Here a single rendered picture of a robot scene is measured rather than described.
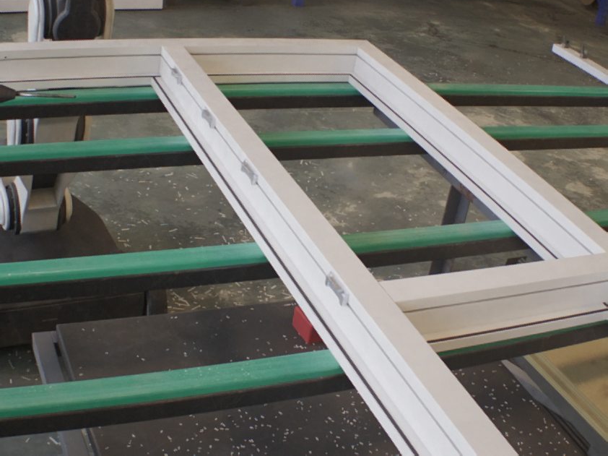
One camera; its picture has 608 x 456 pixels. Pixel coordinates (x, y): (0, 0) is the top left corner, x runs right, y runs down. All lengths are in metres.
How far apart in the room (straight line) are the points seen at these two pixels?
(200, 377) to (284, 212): 0.30
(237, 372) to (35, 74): 0.86
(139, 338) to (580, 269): 0.71
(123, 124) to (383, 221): 1.14
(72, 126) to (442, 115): 0.91
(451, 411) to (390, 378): 0.11
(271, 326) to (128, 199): 1.62
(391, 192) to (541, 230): 2.06
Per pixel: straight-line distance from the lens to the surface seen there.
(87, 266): 1.15
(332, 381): 1.04
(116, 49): 1.69
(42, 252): 2.47
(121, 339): 1.48
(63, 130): 2.13
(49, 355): 1.48
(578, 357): 1.59
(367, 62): 1.85
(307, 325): 1.51
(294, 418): 1.37
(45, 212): 2.38
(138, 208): 3.05
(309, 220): 1.16
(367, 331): 1.01
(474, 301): 1.11
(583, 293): 1.23
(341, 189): 3.36
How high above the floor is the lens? 1.49
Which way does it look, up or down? 28 degrees down
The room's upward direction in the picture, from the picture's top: 9 degrees clockwise
